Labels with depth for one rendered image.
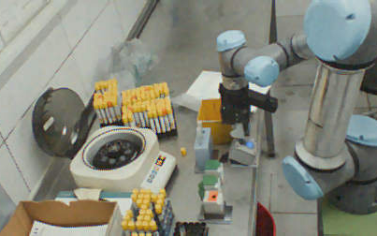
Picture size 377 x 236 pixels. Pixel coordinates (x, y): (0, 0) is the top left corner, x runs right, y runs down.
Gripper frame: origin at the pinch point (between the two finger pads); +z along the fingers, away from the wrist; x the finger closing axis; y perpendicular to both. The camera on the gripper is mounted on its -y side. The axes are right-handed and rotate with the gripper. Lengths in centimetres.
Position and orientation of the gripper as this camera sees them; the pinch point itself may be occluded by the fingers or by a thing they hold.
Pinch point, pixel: (250, 139)
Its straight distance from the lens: 144.7
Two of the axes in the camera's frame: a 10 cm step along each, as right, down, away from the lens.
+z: 1.6, 8.0, 5.8
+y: -9.7, 0.3, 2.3
